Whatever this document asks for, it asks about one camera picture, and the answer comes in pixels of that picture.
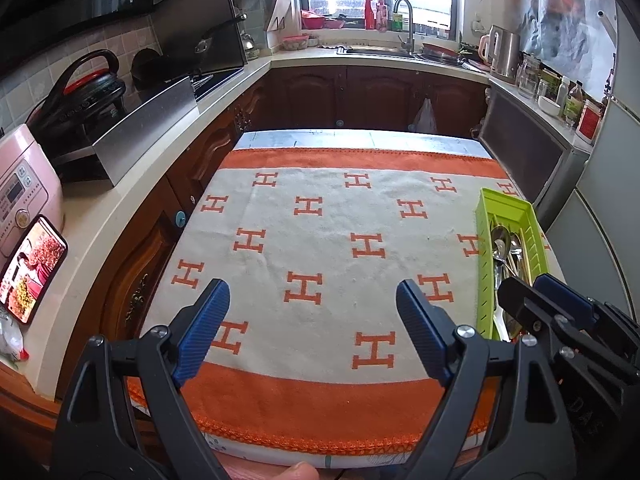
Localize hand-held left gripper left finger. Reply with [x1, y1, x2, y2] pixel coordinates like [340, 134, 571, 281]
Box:
[52, 278, 231, 480]

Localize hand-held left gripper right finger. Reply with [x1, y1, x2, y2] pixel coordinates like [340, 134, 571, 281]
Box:
[397, 279, 576, 480]

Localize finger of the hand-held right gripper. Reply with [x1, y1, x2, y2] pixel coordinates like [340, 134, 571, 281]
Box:
[497, 277, 566, 356]
[532, 274, 638, 356]

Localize wood handled small spoon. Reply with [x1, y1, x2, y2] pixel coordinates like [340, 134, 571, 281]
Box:
[509, 232, 524, 281]

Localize green plastic utensil tray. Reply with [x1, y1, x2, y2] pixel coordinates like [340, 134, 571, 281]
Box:
[474, 187, 551, 341]

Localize hammered handle steel spoon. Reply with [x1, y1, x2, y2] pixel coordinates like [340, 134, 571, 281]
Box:
[491, 226, 512, 321]

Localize person's left hand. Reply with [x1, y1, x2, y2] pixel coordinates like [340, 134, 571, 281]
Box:
[222, 461, 320, 480]

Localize grey refrigerator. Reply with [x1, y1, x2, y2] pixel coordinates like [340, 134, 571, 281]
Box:
[545, 97, 640, 321]

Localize orange beige printed blanket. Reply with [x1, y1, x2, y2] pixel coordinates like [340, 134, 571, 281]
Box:
[127, 147, 566, 456]

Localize white kitchen countertop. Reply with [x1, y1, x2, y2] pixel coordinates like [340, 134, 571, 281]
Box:
[22, 45, 596, 381]

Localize red label jar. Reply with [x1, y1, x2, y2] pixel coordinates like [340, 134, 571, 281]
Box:
[577, 97, 604, 143]

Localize smartphone with lit screen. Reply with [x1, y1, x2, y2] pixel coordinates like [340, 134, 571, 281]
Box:
[0, 214, 69, 325]

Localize brown bottle green label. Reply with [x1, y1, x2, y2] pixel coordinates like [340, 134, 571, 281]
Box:
[564, 81, 586, 127]

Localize white plastic packet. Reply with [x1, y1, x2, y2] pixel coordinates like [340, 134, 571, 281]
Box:
[0, 310, 28, 363]

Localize pale plastic table cover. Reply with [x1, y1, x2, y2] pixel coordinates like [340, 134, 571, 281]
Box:
[200, 129, 501, 470]

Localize hanging white plastic bag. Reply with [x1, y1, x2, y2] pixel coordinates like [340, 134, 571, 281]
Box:
[410, 97, 439, 133]

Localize stainless steel splash panel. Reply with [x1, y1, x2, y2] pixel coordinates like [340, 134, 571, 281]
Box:
[92, 76, 197, 187]

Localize glass jar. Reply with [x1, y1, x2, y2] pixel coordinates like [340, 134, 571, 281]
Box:
[516, 52, 543, 100]

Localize pink rice cooker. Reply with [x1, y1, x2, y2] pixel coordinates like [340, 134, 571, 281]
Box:
[0, 125, 66, 261]

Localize brown wooden kitchen cabinets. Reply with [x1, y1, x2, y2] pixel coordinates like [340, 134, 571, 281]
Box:
[55, 65, 493, 396]

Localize black gas stove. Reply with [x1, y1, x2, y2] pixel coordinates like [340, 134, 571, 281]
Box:
[192, 67, 247, 102]

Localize steel electric kettle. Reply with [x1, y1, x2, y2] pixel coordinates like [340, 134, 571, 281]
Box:
[477, 24, 522, 85]

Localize black round electric cooker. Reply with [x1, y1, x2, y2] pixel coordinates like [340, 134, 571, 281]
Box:
[25, 50, 127, 133]

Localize black wok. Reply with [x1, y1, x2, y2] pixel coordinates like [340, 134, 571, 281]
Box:
[132, 47, 168, 88]

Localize red frying pan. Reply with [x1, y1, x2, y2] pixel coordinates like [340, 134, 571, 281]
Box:
[421, 40, 463, 60]

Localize steel kitchen sink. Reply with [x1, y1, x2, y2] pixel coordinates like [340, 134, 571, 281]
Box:
[337, 44, 468, 63]

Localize clear hanging plastic bags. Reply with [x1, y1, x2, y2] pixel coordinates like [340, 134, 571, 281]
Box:
[520, 0, 618, 63]

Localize steel kitchen faucet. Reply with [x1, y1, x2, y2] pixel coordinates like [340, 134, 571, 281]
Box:
[392, 0, 417, 55]

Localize pink dish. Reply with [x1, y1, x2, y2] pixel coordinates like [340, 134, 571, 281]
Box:
[280, 34, 321, 52]

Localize pink bowl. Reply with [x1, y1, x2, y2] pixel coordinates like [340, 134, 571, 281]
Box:
[300, 9, 346, 31]

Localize wooden cutting board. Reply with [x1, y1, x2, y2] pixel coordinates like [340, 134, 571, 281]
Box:
[262, 0, 304, 35]

